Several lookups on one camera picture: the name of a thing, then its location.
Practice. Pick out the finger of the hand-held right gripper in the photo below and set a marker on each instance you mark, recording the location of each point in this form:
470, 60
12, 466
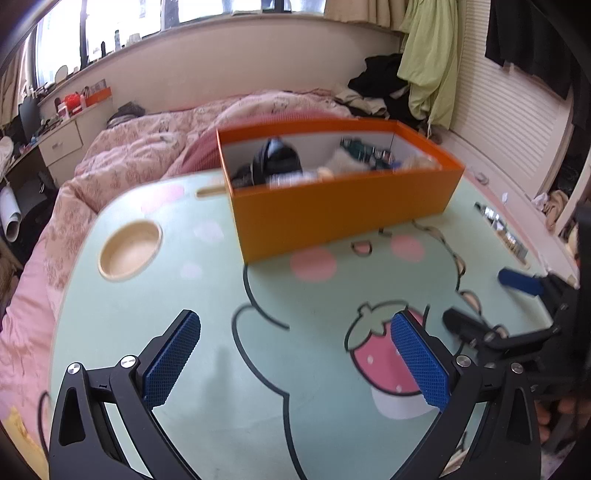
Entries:
466, 325
519, 281

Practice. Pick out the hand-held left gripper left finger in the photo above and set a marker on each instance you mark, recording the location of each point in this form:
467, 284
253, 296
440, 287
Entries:
173, 355

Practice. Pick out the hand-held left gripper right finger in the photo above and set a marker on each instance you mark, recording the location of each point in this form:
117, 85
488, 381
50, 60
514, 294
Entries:
420, 364

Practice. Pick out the orange cardboard box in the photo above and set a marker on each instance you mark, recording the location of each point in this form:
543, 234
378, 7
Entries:
323, 217

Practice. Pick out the blue metal tin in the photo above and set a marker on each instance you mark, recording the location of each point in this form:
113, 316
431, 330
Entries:
369, 152

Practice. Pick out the white fluffy pompom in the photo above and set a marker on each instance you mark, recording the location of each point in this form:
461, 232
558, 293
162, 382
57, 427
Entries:
344, 161

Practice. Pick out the clear plastic wrap bundle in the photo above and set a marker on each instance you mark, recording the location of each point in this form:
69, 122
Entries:
291, 180

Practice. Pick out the black lace-trimmed cloth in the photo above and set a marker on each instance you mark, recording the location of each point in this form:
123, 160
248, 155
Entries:
272, 157

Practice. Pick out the green cartoon-print desktop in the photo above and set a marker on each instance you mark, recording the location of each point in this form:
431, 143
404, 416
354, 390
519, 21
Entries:
207, 286

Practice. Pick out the strip of foil packets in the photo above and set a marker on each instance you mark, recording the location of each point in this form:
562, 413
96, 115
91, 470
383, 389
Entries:
498, 226

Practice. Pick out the beige crumpled cloth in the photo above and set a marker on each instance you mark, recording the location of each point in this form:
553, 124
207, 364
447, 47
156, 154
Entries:
551, 207

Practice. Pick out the white louvered door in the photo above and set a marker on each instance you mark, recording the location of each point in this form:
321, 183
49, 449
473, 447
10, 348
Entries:
508, 129

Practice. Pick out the pink bed sheet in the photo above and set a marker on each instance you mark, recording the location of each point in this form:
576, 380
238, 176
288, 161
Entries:
23, 323

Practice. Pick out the pink floral blanket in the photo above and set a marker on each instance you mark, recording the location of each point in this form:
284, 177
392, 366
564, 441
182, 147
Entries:
138, 134

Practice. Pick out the beige clothes pile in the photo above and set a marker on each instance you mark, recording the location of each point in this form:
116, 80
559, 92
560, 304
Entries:
360, 101

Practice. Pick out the white nightstand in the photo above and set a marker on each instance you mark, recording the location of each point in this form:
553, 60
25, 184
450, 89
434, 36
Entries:
60, 143

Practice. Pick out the light green hanging cloth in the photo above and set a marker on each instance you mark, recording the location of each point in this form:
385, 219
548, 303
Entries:
429, 55

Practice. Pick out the black hanging garment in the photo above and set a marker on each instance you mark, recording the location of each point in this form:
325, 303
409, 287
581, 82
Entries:
521, 37

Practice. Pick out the grey cloth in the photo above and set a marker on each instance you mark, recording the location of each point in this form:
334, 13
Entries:
125, 114

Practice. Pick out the black clothes pile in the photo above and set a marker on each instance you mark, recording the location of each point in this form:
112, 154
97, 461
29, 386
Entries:
374, 76

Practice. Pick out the orange tray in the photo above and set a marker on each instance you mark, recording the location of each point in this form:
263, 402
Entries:
99, 96

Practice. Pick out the red container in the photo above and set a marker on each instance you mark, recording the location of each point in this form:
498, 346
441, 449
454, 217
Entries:
72, 99

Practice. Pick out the round mirror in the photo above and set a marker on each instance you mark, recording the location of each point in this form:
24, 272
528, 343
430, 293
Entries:
61, 73

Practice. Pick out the beige curtain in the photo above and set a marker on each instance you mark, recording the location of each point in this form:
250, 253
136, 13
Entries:
360, 11

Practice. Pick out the window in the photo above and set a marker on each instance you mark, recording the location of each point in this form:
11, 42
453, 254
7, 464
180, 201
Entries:
138, 18

